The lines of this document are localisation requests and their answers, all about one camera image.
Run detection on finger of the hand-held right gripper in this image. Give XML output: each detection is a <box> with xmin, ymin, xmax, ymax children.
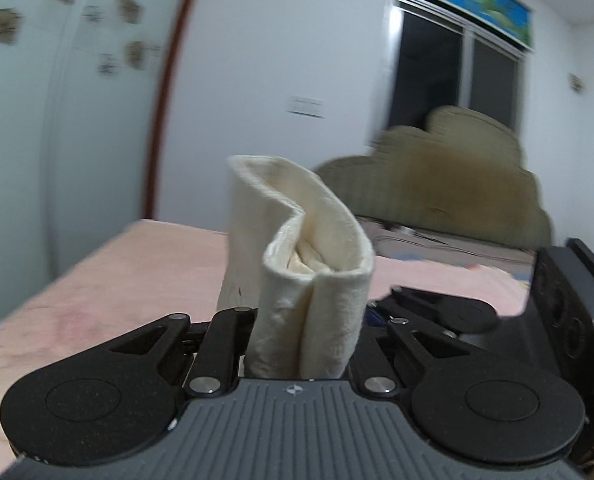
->
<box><xmin>374</xmin><ymin>286</ymin><xmax>460</xmax><ymax>332</ymax></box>

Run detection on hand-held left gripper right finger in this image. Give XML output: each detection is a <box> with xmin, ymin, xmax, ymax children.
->
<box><xmin>348</xmin><ymin>309</ymin><xmax>475</xmax><ymax>397</ymax></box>

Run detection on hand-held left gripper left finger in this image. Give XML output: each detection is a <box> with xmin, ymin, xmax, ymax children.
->
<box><xmin>110</xmin><ymin>307</ymin><xmax>257</xmax><ymax>397</ymax></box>

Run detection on white pants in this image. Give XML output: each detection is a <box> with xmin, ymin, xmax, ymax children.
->
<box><xmin>216</xmin><ymin>155</ymin><xmax>376</xmax><ymax>381</ymax></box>

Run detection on grey striped pillow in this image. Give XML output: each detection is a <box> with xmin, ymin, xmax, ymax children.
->
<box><xmin>356</xmin><ymin>216</ymin><xmax>536</xmax><ymax>272</ymax></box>

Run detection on pink bed blanket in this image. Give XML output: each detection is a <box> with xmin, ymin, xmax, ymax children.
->
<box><xmin>0</xmin><ymin>219</ymin><xmax>534</xmax><ymax>467</ymax></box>

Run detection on olive upholstered headboard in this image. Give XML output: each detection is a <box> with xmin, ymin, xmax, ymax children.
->
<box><xmin>311</xmin><ymin>105</ymin><xmax>554</xmax><ymax>252</ymax></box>

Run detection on window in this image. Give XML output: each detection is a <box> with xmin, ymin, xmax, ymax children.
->
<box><xmin>376</xmin><ymin>0</ymin><xmax>532</xmax><ymax>147</ymax></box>

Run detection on frosted glass door wardrobe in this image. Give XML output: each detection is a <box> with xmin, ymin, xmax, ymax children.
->
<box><xmin>0</xmin><ymin>0</ymin><xmax>209</xmax><ymax>333</ymax></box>

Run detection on group of flower stickers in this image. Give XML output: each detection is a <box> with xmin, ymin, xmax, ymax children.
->
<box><xmin>0</xmin><ymin>0</ymin><xmax>148</xmax><ymax>76</ymax></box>

